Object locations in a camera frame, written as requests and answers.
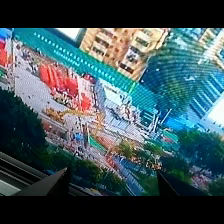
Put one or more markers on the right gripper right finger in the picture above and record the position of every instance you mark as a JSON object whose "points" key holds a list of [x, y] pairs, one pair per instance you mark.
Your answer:
{"points": [[171, 186]]}

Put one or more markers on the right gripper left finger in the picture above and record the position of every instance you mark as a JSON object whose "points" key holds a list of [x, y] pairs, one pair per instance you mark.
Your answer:
{"points": [[56, 185]]}

